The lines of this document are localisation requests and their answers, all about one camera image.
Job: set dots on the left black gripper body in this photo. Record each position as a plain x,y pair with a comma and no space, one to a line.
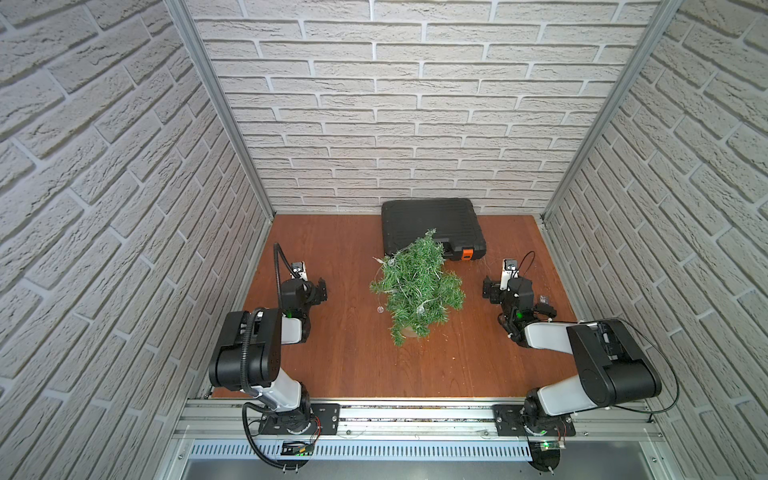
318,291

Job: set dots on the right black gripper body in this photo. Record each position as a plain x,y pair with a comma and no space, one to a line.
498,296

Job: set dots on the small green christmas tree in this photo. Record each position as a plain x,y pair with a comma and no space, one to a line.
419,291

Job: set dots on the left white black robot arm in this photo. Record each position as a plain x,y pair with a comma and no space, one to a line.
248,352

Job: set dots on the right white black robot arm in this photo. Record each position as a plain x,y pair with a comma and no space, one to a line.
611,367

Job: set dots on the small black plug object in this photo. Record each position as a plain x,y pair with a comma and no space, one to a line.
543,308

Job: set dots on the black plastic tool case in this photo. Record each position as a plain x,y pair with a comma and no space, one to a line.
454,222

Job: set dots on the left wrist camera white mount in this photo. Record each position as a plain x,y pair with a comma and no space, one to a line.
298,270

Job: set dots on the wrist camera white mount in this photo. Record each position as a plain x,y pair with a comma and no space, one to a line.
510,271
298,270

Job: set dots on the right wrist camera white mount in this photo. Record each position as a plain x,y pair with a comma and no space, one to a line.
510,271

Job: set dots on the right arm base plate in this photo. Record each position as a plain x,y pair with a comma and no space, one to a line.
518,420

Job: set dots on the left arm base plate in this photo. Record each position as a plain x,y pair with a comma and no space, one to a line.
317,419

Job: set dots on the aluminium front rail frame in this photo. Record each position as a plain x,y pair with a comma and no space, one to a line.
405,430

